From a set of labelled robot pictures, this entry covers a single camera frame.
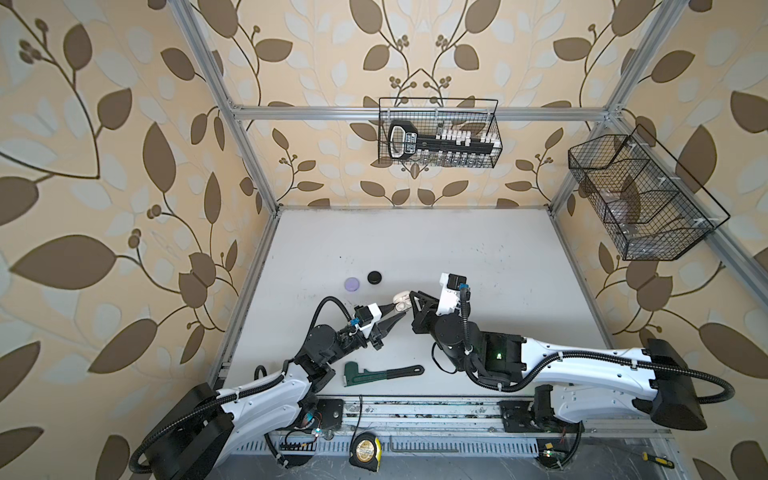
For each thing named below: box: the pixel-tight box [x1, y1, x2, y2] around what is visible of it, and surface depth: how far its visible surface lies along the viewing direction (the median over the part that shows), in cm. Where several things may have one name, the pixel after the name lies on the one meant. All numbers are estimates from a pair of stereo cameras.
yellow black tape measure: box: [349, 432, 383, 472], surface depth 69 cm
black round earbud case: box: [367, 270, 382, 285], surface depth 102 cm
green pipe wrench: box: [343, 362, 425, 387], surface depth 82 cm
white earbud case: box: [393, 290, 412, 312], surface depth 70 cm
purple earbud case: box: [344, 277, 360, 292], surface depth 101 cm
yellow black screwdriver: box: [642, 452, 675, 469], surface depth 69 cm
